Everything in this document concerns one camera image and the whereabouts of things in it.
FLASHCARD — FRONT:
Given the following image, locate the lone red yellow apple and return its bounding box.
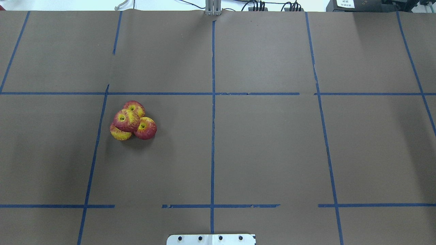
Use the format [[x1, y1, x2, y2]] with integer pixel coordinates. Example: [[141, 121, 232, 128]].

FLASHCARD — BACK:
[[112, 110, 141, 132]]

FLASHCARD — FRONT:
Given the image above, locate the front red yellow apple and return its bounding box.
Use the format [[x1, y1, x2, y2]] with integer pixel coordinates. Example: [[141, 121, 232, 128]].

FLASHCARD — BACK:
[[109, 124, 132, 141]]

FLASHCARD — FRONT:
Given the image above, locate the right red yellow apple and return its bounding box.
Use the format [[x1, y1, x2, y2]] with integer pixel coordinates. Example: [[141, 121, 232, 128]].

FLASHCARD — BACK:
[[134, 117, 157, 141]]

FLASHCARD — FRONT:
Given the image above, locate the black computer box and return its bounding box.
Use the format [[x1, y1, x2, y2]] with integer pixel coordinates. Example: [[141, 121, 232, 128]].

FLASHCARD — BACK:
[[325, 0, 385, 13]]

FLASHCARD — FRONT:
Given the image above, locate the brown paper table mat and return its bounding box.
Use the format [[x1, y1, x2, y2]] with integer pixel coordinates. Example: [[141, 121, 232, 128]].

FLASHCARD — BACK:
[[1, 10, 435, 245]]

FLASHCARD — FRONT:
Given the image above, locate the white pedestal base plate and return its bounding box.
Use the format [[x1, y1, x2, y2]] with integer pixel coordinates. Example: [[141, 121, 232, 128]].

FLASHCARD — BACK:
[[166, 234, 256, 245]]

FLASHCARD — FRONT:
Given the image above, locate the rear red yellow apple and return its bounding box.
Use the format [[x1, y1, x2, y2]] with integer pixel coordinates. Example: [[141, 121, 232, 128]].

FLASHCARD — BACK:
[[123, 100, 146, 118]]

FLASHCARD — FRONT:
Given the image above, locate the aluminium frame post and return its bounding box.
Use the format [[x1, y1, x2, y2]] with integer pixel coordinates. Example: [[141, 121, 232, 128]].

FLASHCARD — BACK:
[[205, 0, 222, 16]]

